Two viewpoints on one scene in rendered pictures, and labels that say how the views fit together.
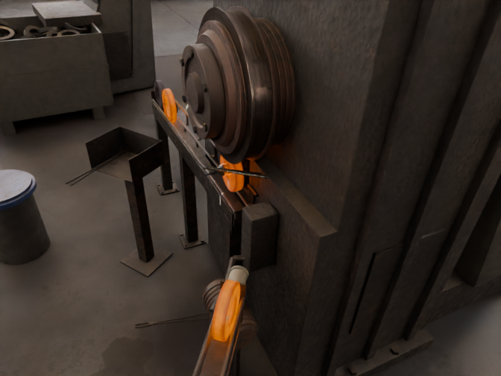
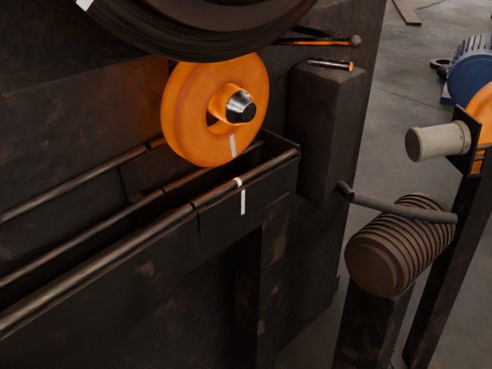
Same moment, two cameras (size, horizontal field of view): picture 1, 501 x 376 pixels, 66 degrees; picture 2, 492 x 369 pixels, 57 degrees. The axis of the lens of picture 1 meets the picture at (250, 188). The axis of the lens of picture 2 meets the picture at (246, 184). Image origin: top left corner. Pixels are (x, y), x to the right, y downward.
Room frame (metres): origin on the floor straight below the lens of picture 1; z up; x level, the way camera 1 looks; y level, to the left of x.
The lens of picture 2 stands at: (1.30, 0.58, 1.05)
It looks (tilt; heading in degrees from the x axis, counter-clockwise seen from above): 35 degrees down; 251
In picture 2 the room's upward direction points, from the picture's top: 1 degrees clockwise
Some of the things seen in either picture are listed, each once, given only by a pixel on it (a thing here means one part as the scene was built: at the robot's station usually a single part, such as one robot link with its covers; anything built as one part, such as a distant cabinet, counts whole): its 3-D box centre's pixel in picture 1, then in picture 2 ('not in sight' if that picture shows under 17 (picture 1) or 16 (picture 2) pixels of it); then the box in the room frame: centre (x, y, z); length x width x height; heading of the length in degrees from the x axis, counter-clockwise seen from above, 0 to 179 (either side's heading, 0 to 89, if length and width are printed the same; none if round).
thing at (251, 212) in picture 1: (259, 236); (319, 133); (0.96, -0.04, 0.68); 0.11 x 0.08 x 0.24; 116
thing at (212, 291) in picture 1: (228, 347); (381, 312); (0.81, 0.05, 0.27); 0.22 x 0.13 x 0.53; 26
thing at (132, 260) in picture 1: (135, 205); not in sight; (1.50, 0.57, 0.36); 0.26 x 0.20 x 0.72; 61
